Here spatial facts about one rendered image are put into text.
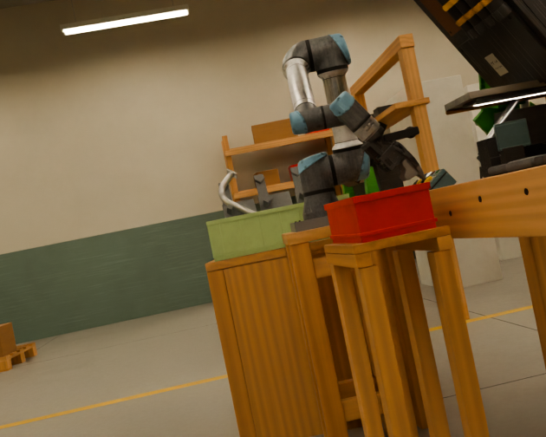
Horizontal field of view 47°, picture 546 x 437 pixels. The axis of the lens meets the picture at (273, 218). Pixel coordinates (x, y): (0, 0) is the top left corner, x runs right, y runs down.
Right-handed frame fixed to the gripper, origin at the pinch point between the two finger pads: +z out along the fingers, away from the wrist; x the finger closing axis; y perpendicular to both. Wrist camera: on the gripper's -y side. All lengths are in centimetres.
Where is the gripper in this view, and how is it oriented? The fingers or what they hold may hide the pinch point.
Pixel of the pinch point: (422, 174)
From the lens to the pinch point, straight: 199.4
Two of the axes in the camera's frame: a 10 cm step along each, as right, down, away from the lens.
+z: 7.2, 6.9, 0.8
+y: -6.8, 7.2, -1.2
